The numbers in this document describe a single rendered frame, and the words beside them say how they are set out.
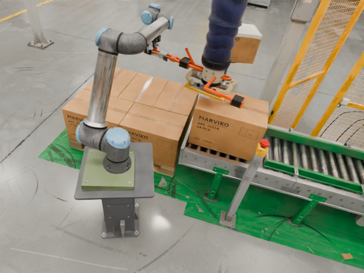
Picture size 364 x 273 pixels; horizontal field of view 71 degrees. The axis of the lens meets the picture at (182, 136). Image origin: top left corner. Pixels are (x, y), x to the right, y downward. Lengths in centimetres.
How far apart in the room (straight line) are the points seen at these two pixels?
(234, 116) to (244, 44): 174
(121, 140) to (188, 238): 120
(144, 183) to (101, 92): 65
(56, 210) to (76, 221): 22
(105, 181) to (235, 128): 110
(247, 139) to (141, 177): 95
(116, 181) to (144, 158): 30
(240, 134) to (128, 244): 133
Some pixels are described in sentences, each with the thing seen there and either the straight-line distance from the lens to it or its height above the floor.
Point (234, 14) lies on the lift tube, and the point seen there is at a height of 168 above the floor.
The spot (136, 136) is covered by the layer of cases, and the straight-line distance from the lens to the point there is 250.
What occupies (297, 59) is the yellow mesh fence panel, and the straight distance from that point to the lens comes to 252.
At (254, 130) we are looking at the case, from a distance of 214.
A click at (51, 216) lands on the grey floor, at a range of 261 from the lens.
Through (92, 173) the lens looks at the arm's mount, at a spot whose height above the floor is 80.
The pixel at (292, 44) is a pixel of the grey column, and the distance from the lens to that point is 304.
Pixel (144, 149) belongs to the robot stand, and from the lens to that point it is 196.
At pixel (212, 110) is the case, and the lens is 211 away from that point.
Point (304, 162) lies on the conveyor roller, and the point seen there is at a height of 55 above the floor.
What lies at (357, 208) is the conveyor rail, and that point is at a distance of 267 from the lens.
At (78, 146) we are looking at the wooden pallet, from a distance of 302.
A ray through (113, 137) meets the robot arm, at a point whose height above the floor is 106.
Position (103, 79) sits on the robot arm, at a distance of 159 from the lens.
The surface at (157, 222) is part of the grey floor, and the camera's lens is 247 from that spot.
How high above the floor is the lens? 217
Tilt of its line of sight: 42 degrees down
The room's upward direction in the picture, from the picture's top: 10 degrees clockwise
